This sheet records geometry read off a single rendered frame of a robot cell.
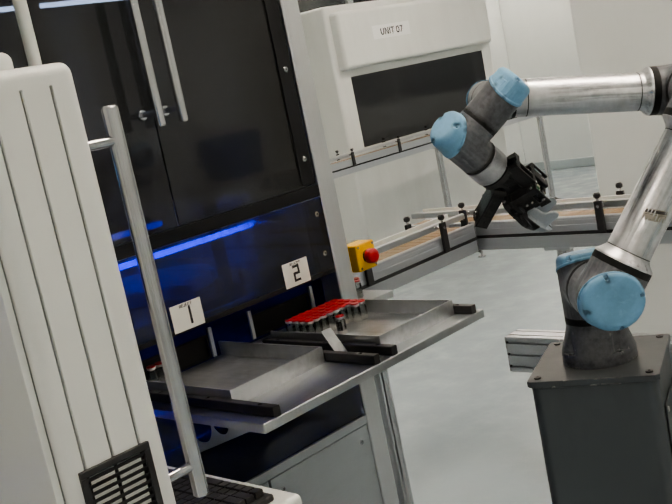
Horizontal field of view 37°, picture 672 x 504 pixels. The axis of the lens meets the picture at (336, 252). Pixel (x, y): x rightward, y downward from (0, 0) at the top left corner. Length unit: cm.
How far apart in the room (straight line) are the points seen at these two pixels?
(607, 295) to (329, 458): 93
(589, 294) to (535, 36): 951
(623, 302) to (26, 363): 107
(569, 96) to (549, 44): 925
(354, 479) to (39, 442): 132
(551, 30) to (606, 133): 769
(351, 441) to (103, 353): 125
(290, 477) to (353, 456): 22
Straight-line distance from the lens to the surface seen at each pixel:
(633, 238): 191
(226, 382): 212
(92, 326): 141
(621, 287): 189
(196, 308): 221
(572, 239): 298
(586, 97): 200
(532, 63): 1137
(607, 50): 352
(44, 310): 138
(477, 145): 184
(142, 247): 147
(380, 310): 243
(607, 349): 206
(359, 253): 256
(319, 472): 250
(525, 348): 321
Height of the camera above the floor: 145
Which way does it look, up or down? 10 degrees down
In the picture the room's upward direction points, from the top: 12 degrees counter-clockwise
